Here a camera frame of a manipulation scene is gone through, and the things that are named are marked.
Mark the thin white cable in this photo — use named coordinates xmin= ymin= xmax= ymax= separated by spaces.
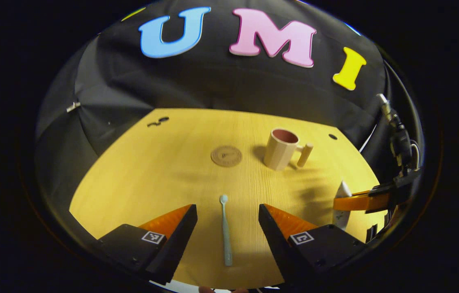
xmin=358 ymin=123 xmax=377 ymax=154

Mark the light green toothbrush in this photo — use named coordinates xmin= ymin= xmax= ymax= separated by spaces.
xmin=220 ymin=195 xmax=233 ymax=267

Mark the white toothpaste tube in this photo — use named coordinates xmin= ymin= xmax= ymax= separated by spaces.
xmin=332 ymin=180 xmax=353 ymax=231

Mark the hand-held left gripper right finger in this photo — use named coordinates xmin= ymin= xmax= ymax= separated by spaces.
xmin=258 ymin=203 xmax=367 ymax=286

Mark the round brown coaster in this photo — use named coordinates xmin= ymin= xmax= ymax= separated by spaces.
xmin=211 ymin=145 xmax=243 ymax=168

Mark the beige cup with handle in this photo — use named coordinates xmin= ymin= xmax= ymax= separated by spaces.
xmin=264 ymin=128 xmax=314 ymax=171

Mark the black backdrop cloth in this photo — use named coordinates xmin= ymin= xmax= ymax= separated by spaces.
xmin=34 ymin=0 xmax=393 ymax=245

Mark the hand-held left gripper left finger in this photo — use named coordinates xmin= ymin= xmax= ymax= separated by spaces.
xmin=98 ymin=203 xmax=198 ymax=285

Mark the wooden desktop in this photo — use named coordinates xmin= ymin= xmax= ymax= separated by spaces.
xmin=69 ymin=107 xmax=381 ymax=290

